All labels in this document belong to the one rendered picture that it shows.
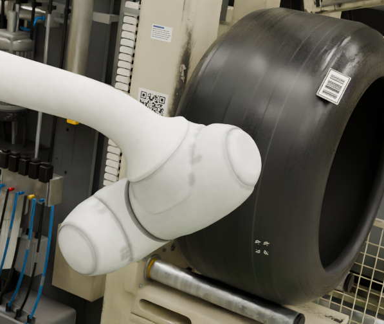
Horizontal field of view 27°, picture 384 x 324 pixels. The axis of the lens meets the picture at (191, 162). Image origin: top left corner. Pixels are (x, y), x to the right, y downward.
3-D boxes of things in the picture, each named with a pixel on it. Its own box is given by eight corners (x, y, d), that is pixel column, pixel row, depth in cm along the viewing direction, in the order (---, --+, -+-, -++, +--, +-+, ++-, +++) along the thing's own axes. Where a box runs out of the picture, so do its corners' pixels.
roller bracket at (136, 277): (121, 292, 168) (127, 249, 165) (215, 245, 202) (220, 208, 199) (135, 297, 166) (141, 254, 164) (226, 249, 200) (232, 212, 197)
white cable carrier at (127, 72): (99, 211, 184) (125, 0, 171) (112, 206, 188) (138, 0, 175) (115, 216, 182) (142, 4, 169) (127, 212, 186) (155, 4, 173)
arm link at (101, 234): (139, 254, 118) (202, 223, 110) (70, 301, 105) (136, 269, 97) (102, 190, 118) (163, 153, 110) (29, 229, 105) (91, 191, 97)
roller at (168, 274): (154, 252, 170) (157, 266, 173) (143, 267, 168) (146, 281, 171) (305, 309, 154) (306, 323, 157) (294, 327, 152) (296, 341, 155)
